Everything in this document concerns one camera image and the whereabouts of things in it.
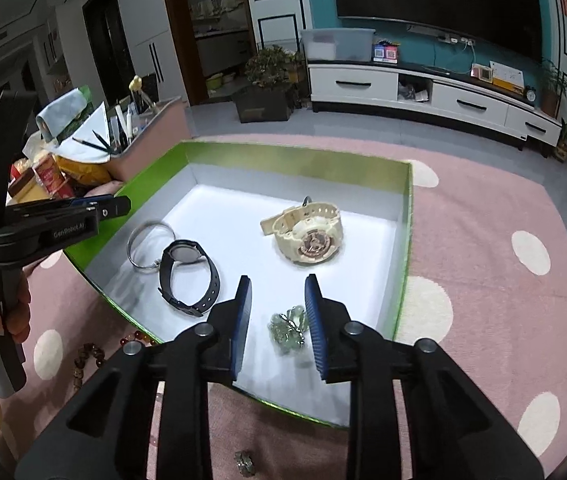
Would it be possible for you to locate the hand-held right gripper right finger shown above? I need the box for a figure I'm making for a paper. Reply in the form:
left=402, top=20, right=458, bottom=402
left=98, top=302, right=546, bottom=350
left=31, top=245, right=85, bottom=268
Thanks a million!
left=304, top=274, right=547, bottom=480

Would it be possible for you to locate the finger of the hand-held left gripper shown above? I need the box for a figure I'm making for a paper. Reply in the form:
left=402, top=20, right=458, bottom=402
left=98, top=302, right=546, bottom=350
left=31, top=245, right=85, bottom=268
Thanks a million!
left=78, top=196, right=132, bottom=225
left=7, top=193, right=115, bottom=211

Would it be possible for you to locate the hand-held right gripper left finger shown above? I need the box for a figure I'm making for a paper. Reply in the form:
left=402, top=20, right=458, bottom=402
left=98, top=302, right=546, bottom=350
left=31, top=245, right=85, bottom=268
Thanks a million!
left=13, top=275, right=253, bottom=480

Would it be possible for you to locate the green jade pendant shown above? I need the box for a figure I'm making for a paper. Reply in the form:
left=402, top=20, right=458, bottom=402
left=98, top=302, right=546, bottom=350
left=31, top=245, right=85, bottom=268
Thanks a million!
left=268, top=305, right=310, bottom=356

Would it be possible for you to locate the red orange bead bracelet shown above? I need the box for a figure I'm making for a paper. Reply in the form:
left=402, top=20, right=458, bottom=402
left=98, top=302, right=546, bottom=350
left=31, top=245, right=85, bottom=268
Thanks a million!
left=120, top=330, right=161, bottom=348

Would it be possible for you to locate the green cardboard box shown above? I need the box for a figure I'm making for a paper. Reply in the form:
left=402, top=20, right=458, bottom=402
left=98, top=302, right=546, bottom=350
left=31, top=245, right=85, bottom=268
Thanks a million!
left=63, top=140, right=414, bottom=428

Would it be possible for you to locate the brown bead bracelet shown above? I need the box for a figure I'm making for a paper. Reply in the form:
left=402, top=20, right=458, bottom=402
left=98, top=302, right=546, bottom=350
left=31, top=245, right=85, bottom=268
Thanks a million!
left=74, top=342, right=106, bottom=386

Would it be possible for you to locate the orange snack packet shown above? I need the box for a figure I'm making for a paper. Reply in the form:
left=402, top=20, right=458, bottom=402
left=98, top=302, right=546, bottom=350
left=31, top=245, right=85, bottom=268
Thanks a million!
left=56, top=155, right=114, bottom=187

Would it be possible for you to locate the red snack pack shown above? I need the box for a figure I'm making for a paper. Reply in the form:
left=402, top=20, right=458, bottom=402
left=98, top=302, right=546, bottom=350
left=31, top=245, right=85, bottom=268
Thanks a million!
left=33, top=152, right=71, bottom=197

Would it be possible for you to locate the dark pencil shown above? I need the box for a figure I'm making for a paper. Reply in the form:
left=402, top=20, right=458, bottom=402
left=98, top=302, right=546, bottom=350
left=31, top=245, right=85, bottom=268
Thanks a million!
left=73, top=137, right=114, bottom=154

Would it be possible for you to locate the silver bangle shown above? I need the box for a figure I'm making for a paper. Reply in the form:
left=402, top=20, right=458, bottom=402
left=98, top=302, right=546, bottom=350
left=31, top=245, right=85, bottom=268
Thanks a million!
left=127, top=221, right=176, bottom=273

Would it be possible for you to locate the white paper sheet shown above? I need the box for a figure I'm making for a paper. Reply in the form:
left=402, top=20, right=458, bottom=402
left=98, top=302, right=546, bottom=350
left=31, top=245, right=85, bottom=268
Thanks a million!
left=58, top=102, right=124, bottom=163

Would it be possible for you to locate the black wrist watch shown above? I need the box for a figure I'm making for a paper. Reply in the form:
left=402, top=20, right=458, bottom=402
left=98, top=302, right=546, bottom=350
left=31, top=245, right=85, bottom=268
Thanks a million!
left=157, top=240, right=221, bottom=317

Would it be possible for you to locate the cream wrist watch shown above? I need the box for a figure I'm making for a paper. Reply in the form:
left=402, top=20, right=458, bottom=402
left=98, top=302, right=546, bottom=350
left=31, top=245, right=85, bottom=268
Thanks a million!
left=260, top=196, right=344, bottom=265

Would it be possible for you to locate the green and white bag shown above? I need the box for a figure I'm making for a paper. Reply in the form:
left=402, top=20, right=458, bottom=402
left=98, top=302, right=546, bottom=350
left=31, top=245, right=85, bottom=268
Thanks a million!
left=36, top=85, right=94, bottom=141

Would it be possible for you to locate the pink desk organizer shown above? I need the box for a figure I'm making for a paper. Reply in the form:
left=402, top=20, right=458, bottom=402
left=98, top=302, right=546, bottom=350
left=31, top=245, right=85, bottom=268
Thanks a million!
left=108, top=95, right=191, bottom=183

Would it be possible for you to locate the green plastic basin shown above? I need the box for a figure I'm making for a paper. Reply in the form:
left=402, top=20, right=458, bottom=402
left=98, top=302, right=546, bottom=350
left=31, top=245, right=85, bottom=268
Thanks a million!
left=206, top=72, right=236, bottom=94

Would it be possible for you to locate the dark square planter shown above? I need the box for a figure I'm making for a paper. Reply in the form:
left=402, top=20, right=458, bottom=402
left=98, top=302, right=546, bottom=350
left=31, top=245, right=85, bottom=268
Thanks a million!
left=232, top=85, right=295, bottom=124

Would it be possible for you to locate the large leafy plant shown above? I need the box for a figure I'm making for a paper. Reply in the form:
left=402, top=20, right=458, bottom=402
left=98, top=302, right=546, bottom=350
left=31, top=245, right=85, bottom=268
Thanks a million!
left=243, top=45, right=307, bottom=92

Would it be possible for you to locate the pink polka dot mat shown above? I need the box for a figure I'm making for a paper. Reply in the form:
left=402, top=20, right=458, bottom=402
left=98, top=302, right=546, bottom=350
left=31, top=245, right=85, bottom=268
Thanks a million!
left=13, top=132, right=567, bottom=480

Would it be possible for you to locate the white television cabinet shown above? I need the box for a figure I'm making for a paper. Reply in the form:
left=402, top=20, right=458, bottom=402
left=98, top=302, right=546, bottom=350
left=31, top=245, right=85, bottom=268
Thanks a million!
left=307, top=60, right=564, bottom=151

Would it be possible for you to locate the clear plastic storage box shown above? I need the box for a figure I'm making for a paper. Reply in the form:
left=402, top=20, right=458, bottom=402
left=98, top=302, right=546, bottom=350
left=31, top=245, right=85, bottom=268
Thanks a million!
left=301, top=28, right=377, bottom=63

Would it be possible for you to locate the white desk calendar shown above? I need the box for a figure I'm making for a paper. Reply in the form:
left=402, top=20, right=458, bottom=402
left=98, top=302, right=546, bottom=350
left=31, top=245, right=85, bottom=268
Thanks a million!
left=491, top=60, right=524, bottom=87

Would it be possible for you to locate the potted plant in brown pot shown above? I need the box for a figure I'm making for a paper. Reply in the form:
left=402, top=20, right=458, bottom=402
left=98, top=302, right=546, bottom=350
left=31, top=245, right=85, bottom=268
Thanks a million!
left=538, top=57, right=567, bottom=118

